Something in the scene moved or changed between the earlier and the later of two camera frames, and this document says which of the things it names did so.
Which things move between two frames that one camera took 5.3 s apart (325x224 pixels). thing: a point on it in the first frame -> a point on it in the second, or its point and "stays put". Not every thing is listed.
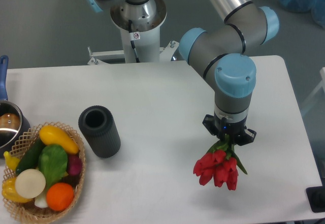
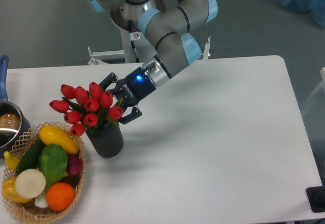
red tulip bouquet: [221, 164] -> [86, 109]
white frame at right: [321, 84] stays put
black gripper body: [235, 129] -> [134, 88]
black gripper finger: [208, 122] -> [111, 77]
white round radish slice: [30, 183] stays put
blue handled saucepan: [14, 126] stays put
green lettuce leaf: [53, 163] stays put
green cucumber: [30, 160] stays put
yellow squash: [51, 135] stays put
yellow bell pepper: [10, 192] stays put
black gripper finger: [249, 137] -> [135, 114]
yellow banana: [11, 162] stays put
